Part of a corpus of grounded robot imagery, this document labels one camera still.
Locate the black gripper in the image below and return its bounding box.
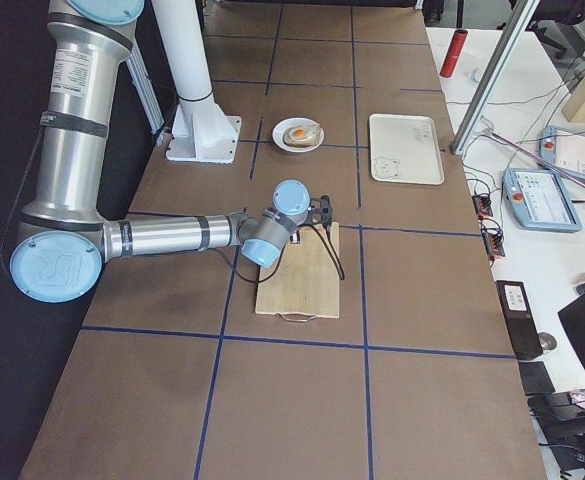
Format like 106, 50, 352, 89
307, 195, 333, 225

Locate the white round plate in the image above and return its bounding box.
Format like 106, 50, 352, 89
272, 117, 324, 153

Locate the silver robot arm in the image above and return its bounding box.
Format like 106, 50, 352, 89
9, 1, 332, 303

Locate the bottom bread slice with egg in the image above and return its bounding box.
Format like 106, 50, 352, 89
283, 123, 321, 147

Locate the wooden cutting board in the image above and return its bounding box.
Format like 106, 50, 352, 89
255, 223, 340, 322

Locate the cream rectangular tray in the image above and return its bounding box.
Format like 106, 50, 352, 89
369, 113, 444, 185

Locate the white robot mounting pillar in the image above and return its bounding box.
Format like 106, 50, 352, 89
152, 0, 242, 164

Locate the black box device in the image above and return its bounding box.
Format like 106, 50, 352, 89
495, 280, 543, 361

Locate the near teach pendant tablet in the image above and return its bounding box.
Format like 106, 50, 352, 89
503, 168, 582, 233

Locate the teach pendant tablet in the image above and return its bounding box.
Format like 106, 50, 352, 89
503, 168, 582, 233
539, 126, 585, 182

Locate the dark red thermos bottle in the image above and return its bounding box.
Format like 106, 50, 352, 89
439, 29, 468, 78

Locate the far teach pendant tablet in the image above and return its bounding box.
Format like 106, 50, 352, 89
539, 126, 585, 182

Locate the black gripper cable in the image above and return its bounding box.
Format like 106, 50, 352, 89
231, 222, 346, 284

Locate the aluminium frame post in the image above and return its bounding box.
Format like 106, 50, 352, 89
451, 0, 539, 156

